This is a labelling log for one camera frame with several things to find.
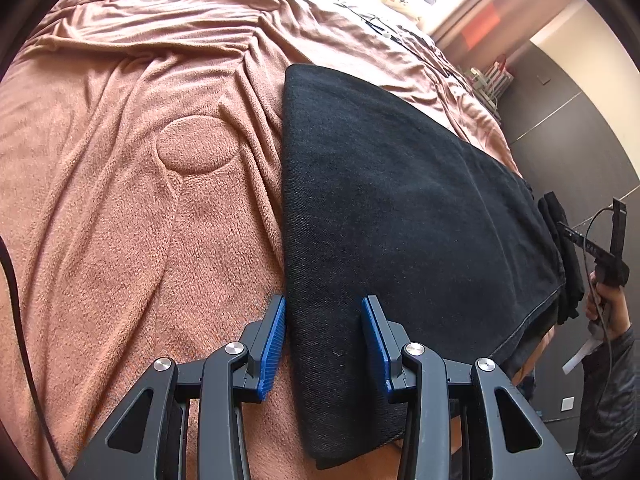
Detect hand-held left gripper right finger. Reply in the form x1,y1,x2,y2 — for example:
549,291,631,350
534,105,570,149
361,295,581,480

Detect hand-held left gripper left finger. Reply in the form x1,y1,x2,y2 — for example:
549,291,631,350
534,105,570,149
67,294,288,480

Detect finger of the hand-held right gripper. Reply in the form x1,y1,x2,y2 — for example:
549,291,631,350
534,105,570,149
557,221,600,257

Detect black pants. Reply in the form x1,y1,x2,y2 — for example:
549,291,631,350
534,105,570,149
281,63,568,471

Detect person's right forearm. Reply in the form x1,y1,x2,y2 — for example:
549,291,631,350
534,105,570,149
572,324,640,480

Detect person's right hand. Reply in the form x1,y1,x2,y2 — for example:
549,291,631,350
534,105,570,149
585,270,629,333

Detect white tag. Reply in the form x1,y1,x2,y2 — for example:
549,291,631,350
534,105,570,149
562,330,601,374

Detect striped gift bag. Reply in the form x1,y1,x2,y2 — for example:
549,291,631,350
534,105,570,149
465,57,513,111

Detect brown blanket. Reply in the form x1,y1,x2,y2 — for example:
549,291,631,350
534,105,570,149
0,0,526,480

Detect pink curtain with orange patch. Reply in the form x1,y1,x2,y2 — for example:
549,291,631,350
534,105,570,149
430,0,531,56

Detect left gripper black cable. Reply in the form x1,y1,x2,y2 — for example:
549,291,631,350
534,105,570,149
0,239,67,478

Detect black cables on bed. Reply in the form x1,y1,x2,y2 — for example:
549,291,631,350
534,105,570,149
340,0,466,81

